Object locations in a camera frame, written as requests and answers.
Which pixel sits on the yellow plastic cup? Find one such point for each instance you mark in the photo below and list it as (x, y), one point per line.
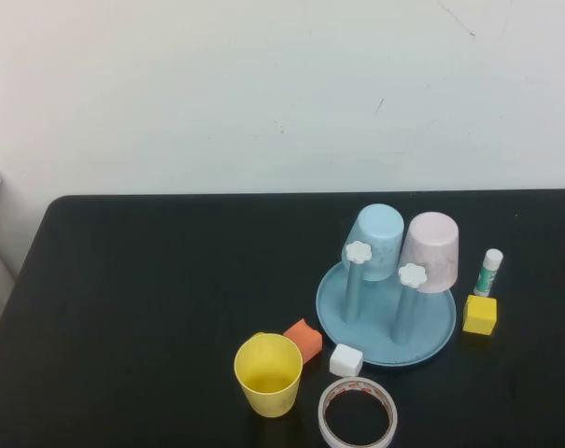
(268, 401)

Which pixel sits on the light blue plastic cup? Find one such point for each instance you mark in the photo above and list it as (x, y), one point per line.
(380, 224)

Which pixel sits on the pink marbled plastic cup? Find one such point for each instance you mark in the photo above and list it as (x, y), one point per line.
(436, 242)

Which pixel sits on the blue cup stand with pegs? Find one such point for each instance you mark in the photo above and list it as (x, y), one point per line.
(380, 345)

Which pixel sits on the orange foam block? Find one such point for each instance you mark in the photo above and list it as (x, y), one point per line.
(305, 340)

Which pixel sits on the white foam cube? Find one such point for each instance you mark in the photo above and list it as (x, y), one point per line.
(345, 360)

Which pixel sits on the white double-sided tape roll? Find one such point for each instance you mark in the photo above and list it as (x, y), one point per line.
(357, 383)

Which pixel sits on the white green glue stick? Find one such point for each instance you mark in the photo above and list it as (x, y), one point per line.
(487, 280)

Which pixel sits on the yellow cube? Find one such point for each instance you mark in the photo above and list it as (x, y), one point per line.
(479, 315)

